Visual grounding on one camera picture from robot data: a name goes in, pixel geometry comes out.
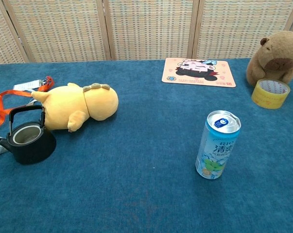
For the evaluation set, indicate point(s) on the white badge card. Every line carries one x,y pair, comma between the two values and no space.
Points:
27,85

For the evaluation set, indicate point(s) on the black round device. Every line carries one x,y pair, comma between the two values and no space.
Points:
34,150

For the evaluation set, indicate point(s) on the yellow plush toy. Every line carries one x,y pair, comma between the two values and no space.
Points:
71,104

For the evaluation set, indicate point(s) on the blue table cloth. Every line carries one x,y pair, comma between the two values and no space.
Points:
136,170

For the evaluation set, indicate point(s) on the woven bamboo folding screen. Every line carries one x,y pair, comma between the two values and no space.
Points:
148,29

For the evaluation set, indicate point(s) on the pink cartoon mouse pad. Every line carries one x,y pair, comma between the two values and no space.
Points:
197,72

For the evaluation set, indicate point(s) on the light blue drink can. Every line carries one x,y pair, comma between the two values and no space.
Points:
216,150

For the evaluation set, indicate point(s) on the yellow packing tape roll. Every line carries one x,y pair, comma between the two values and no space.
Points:
267,102

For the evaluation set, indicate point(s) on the brown capybara plush toy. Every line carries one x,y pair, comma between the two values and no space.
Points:
275,55

